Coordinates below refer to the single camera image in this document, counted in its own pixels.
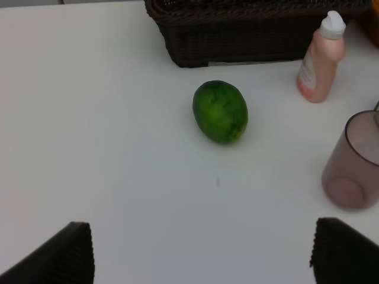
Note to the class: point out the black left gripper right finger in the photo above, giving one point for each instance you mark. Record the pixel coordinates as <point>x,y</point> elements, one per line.
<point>341,254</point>

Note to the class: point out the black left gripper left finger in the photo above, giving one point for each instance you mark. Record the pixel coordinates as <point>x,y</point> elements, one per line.
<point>67,257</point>

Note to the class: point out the translucent purple plastic cup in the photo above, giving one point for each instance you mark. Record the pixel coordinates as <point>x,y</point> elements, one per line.
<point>350,177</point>

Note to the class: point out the pink bottle white cap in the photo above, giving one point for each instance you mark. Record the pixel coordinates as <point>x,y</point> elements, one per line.
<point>319,66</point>

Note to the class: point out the green lime fruit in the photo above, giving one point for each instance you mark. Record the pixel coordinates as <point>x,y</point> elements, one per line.
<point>220,111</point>

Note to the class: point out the orange wicker basket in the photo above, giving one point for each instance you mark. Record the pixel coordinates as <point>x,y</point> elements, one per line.
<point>368,22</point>

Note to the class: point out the dark brown wicker basket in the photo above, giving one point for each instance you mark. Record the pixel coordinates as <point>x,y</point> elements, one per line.
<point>197,33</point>

